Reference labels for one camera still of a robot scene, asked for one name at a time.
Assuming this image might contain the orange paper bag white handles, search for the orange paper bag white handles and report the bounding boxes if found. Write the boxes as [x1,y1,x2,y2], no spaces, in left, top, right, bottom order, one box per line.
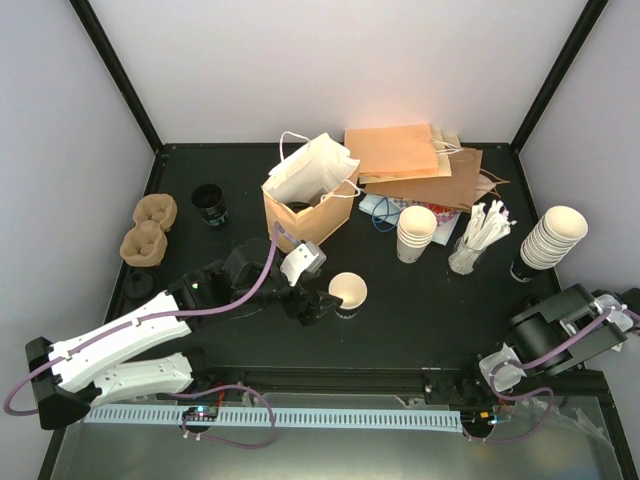
[262,133,361,253]

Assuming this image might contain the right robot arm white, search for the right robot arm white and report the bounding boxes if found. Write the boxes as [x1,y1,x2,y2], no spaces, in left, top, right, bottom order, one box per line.
[454,284,639,403]

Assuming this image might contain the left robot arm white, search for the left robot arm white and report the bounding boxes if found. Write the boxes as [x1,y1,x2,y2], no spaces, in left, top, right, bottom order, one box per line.
[25,239,340,430]

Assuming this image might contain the light blue paper bag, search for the light blue paper bag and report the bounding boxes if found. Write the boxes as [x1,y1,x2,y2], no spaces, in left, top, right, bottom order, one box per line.
[358,194,401,233]

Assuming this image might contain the white paper cup stack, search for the white paper cup stack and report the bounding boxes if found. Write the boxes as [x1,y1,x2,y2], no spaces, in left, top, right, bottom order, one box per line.
[396,206,437,264]

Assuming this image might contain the black paper cup stack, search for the black paper cup stack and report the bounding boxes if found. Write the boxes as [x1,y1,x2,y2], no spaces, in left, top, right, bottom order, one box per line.
[191,183,228,227]

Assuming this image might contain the checkered paper bag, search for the checkered paper bag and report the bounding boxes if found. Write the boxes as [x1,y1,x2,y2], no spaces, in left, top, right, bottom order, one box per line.
[394,199,461,246]

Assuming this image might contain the black cup lid stack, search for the black cup lid stack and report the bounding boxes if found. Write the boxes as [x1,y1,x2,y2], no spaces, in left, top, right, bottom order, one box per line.
[122,271,157,302]

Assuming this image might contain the orange paper bag stack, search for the orange paper bag stack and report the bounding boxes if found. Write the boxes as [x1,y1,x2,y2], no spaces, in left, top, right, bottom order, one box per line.
[344,124,463,185]

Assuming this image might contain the pulp cup carrier stack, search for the pulp cup carrier stack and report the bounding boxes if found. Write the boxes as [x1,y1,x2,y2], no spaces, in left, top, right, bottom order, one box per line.
[119,193,177,268]

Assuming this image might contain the brown kraft paper bag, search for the brown kraft paper bag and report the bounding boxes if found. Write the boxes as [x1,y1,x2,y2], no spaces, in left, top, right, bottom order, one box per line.
[364,148,483,212]

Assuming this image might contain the tall white cup stack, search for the tall white cup stack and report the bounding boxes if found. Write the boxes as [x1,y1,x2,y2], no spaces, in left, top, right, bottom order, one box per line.
[510,206,588,283]

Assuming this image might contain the blue slotted cable duct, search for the blue slotted cable duct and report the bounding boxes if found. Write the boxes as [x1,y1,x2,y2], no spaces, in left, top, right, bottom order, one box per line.
[84,404,463,433]

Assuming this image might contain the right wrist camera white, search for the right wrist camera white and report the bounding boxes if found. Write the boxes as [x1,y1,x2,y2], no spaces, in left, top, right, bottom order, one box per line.
[593,291,639,336]

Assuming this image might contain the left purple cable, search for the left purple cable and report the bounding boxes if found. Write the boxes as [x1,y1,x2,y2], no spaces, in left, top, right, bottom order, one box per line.
[3,222,296,417]

